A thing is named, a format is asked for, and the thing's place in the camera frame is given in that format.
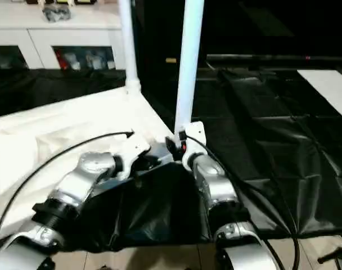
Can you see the white flat panel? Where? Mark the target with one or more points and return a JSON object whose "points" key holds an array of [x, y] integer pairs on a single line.
{"points": [[328, 90]]}

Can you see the long black bar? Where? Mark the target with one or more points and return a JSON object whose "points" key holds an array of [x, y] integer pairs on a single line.
{"points": [[272, 57]]}

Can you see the white glass-door cabinet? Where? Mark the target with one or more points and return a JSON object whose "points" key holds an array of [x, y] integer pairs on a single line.
{"points": [[75, 36]]}

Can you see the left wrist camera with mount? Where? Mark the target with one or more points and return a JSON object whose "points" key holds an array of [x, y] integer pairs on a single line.
{"points": [[134, 146]]}

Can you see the dark bag of parts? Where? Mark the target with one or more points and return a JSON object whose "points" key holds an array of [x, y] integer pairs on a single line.
{"points": [[56, 14]]}

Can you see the white plastic table leg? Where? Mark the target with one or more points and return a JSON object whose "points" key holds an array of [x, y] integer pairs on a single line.
{"points": [[128, 42], [188, 56]]}

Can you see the metal table frame bar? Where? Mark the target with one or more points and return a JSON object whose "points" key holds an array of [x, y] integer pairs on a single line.
{"points": [[334, 254]]}

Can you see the white plastic table top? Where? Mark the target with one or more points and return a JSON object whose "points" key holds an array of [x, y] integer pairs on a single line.
{"points": [[61, 126]]}

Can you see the black glossy mat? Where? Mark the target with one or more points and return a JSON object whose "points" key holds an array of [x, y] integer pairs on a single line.
{"points": [[272, 154]]}

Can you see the small tan label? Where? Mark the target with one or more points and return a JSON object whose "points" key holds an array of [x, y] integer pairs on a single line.
{"points": [[171, 60]]}

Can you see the large dark screen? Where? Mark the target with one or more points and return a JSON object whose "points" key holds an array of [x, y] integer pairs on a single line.
{"points": [[272, 25]]}

